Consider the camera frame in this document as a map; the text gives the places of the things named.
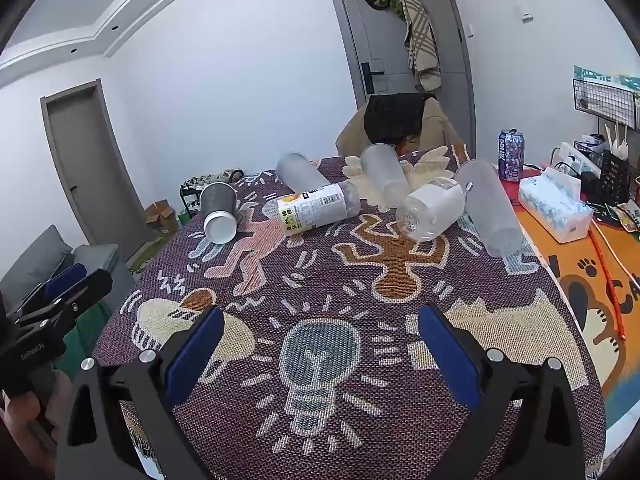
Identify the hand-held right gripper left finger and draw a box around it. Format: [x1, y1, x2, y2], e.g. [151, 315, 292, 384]
[55, 305, 226, 480]

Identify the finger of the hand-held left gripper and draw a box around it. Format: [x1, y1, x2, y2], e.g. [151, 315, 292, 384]
[12, 262, 89, 318]
[14, 268, 114, 334]

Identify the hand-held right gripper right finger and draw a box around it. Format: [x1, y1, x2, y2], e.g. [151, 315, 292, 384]
[417, 304, 586, 480]

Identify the tall frosted plastic cup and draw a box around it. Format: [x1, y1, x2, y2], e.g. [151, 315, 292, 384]
[454, 158, 525, 259]

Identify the grey cup with white lid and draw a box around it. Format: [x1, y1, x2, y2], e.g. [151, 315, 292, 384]
[199, 181, 240, 245]

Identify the small frosted plastic cup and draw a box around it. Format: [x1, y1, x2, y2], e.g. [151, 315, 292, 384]
[276, 152, 331, 194]

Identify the person's left hand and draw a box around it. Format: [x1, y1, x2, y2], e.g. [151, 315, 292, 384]
[0, 372, 76, 466]

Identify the grey sofa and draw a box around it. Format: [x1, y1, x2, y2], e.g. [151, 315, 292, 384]
[0, 225, 121, 307]

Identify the green cloth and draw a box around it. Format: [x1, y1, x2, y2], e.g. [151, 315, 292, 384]
[65, 301, 114, 362]

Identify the cardboard box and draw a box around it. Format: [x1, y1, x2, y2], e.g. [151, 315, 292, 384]
[145, 200, 180, 235]

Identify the plain grey door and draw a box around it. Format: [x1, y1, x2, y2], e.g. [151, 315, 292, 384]
[40, 79, 151, 261]

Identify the shoe rack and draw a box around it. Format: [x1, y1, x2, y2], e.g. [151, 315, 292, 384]
[179, 167, 246, 227]

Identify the printed purple blanket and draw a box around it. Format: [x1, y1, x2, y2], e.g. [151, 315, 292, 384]
[92, 144, 608, 480]

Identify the clear bottle with white label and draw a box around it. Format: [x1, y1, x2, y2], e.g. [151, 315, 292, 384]
[395, 179, 467, 243]

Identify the orange cat mat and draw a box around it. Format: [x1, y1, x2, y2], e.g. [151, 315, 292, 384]
[510, 180, 640, 431]

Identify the red stick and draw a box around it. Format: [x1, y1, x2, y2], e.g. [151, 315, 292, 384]
[588, 220, 629, 342]

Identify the white tissue pack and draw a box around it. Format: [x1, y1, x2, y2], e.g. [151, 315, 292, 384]
[517, 166, 594, 244]

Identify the clear bottle with yellow label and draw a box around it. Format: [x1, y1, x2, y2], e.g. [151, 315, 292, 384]
[262, 181, 362, 237]

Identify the purple drink can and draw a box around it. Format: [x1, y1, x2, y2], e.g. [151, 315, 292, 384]
[497, 129, 526, 182]

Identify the snack packet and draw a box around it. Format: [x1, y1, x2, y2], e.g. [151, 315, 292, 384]
[611, 200, 640, 234]

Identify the white power strip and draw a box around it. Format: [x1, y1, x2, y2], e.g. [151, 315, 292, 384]
[550, 142, 594, 177]

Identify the black mesh basket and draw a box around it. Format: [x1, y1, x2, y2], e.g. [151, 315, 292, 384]
[596, 147, 640, 207]

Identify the white plastic cutlery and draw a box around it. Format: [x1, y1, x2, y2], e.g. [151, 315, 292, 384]
[604, 122, 632, 160]

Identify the plaid scarf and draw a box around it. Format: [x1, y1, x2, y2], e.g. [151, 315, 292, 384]
[392, 0, 442, 94]

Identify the grey door with black lock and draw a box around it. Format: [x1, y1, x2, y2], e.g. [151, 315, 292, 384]
[322, 0, 476, 157]

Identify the black wire rack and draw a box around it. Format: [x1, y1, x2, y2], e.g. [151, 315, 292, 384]
[572, 65, 640, 134]

